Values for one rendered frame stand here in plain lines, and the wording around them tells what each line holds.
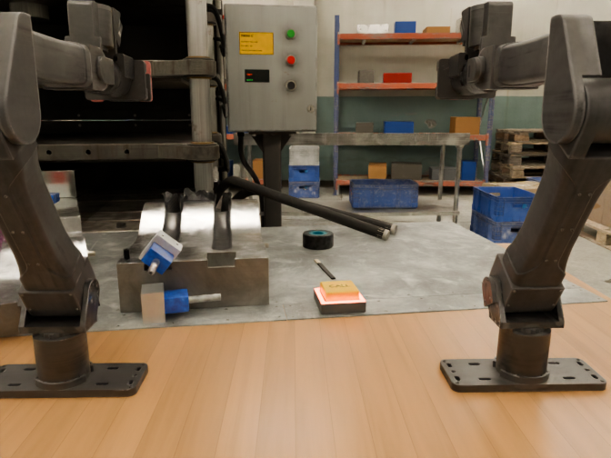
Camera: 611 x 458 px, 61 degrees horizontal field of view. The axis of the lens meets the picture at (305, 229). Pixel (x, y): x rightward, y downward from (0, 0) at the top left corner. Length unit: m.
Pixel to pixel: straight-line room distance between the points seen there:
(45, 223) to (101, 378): 0.22
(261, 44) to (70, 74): 1.11
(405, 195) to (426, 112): 3.08
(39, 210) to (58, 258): 0.07
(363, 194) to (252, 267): 3.82
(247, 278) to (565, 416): 0.53
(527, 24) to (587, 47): 7.49
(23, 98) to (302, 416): 0.45
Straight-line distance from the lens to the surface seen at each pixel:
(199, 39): 1.64
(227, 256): 0.97
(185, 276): 0.93
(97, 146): 1.74
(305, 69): 1.77
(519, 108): 7.98
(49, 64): 0.68
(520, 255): 0.68
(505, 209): 4.60
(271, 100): 1.76
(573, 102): 0.54
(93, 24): 0.85
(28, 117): 0.57
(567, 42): 0.57
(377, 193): 4.72
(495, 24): 0.85
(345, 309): 0.91
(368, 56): 7.63
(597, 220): 5.28
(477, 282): 1.12
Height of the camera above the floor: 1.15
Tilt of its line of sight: 13 degrees down
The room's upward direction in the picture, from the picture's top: straight up
